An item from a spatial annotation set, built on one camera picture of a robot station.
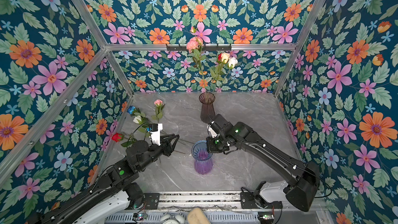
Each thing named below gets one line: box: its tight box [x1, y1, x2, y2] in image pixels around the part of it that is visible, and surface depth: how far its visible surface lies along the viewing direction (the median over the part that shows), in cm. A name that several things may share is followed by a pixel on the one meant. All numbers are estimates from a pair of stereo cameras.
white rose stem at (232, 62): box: [216, 57, 239, 93], surface depth 80 cm
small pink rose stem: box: [151, 99, 166, 124], surface depth 110 cm
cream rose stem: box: [210, 52, 231, 92], surface depth 85 cm
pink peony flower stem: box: [186, 26, 207, 95], surface depth 84 cm
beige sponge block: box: [187, 206, 212, 224], surface depth 67 cm
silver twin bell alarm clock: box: [159, 207, 186, 224], surface depth 66 cm
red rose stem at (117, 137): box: [111, 132, 137, 148], surface depth 95 cm
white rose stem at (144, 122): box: [128, 115, 150, 140], surface depth 103 cm
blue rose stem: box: [126, 105, 142, 117], surface depth 107 cm
